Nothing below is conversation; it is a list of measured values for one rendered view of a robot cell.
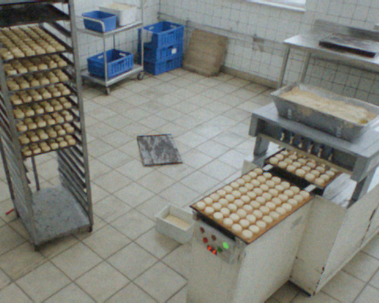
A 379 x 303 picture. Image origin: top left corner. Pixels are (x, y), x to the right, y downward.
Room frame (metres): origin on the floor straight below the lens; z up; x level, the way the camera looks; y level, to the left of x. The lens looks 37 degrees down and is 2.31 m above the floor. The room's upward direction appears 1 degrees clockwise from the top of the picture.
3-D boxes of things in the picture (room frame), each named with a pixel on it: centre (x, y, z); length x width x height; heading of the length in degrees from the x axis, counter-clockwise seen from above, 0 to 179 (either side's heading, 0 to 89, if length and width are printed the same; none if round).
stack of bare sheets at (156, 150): (3.90, -0.16, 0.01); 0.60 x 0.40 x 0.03; 9
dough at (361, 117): (2.22, -1.03, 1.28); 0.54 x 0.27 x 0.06; 42
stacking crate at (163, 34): (6.42, -0.23, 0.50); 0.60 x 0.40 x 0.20; 138
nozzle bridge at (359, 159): (2.22, -1.03, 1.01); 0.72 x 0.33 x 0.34; 42
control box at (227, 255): (1.64, -0.39, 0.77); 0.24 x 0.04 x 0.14; 42
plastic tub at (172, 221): (2.58, -0.28, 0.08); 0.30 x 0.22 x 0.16; 53
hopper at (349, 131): (2.22, -1.03, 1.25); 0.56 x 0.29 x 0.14; 42
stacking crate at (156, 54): (6.42, -0.23, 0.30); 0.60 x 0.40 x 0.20; 136
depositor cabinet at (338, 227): (2.54, -1.38, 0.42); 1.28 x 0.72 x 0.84; 132
